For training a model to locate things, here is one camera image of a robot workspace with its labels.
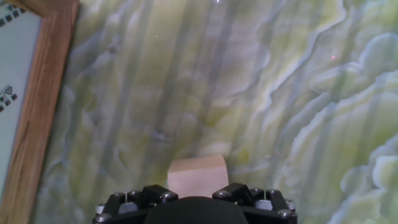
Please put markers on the small wooden cube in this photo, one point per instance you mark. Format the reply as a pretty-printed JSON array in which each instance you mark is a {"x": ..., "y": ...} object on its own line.
[{"x": 197, "y": 177}]

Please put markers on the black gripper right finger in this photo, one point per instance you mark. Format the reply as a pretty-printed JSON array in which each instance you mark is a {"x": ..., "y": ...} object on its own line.
[{"x": 267, "y": 202}]

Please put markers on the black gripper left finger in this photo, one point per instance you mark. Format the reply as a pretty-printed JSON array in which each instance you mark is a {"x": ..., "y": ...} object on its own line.
[{"x": 124, "y": 202}]

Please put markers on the green marble pattern mat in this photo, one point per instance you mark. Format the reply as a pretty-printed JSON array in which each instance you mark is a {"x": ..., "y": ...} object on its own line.
[{"x": 248, "y": 93}]

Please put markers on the wooden picture frame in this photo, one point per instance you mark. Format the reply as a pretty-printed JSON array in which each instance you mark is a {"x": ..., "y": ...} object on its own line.
[{"x": 40, "y": 93}]

